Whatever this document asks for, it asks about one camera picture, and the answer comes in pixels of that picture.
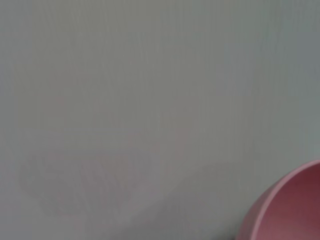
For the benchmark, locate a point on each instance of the pink plastic bowl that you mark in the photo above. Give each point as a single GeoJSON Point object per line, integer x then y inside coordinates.
{"type": "Point", "coordinates": [292, 207]}

